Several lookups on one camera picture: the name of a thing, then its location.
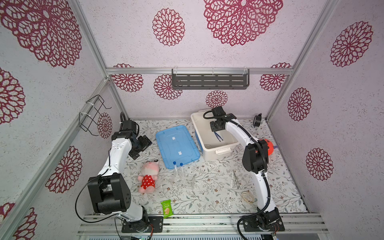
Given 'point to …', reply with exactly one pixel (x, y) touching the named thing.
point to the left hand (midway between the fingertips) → (146, 150)
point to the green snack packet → (167, 211)
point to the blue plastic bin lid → (176, 146)
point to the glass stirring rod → (231, 189)
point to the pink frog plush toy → (148, 177)
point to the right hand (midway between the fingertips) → (216, 123)
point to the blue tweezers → (216, 134)
